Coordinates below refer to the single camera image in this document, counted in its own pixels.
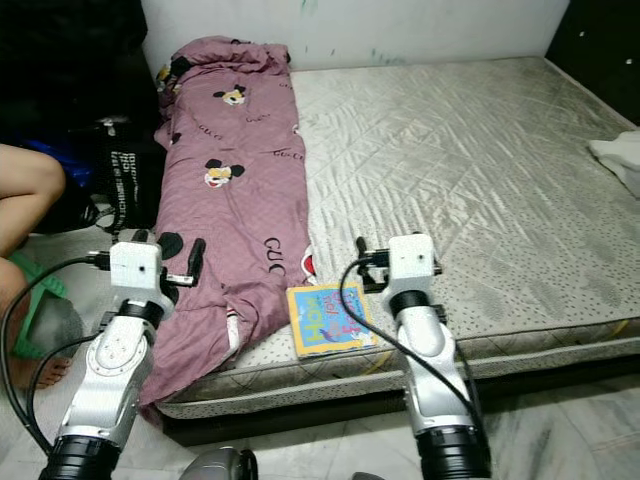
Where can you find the colourful children's book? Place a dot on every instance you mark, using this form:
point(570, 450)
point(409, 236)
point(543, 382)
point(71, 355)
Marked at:
point(320, 320)

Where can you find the white pillow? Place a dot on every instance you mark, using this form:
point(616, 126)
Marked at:
point(618, 160)

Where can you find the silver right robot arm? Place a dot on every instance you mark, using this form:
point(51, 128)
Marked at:
point(440, 380)

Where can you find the pink cartoon print blanket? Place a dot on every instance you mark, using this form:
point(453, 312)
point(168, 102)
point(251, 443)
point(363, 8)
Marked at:
point(230, 220)

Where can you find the black backpack with white print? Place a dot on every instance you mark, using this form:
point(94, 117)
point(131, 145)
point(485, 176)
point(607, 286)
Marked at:
point(130, 180)

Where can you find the blue cloth bag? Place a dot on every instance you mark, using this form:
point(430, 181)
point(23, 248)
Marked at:
point(90, 165)

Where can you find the green plastic stool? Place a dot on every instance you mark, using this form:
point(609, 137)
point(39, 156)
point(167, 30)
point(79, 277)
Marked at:
point(35, 285)

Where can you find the person in grey shorts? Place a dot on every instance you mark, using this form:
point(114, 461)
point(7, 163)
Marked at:
point(25, 190)

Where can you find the white quilted mattress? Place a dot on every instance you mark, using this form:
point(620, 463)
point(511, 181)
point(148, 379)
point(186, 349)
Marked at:
point(440, 170)

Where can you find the silver left robot leg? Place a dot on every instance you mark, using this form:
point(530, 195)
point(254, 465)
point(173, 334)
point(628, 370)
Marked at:
point(220, 465)

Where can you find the black tufted headboard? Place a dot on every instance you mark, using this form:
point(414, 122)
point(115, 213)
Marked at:
point(600, 40)

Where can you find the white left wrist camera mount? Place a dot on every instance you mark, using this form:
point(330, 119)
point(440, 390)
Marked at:
point(135, 270)

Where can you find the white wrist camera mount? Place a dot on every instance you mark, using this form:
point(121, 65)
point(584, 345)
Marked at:
point(135, 270)
point(413, 262)

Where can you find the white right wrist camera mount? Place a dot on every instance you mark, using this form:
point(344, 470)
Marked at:
point(413, 262)

